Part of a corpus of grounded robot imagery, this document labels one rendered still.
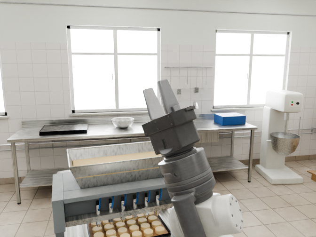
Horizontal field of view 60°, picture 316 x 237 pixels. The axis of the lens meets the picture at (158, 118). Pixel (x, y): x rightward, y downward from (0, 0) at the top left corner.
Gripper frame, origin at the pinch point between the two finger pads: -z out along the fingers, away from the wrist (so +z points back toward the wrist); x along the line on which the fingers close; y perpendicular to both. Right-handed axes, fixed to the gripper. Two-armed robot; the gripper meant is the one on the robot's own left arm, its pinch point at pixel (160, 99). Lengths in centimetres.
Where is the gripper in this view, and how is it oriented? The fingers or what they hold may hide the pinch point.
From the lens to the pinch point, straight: 50.8
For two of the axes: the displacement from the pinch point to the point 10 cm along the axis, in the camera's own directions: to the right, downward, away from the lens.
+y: -7.4, 2.5, -6.3
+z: 3.4, 9.4, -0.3
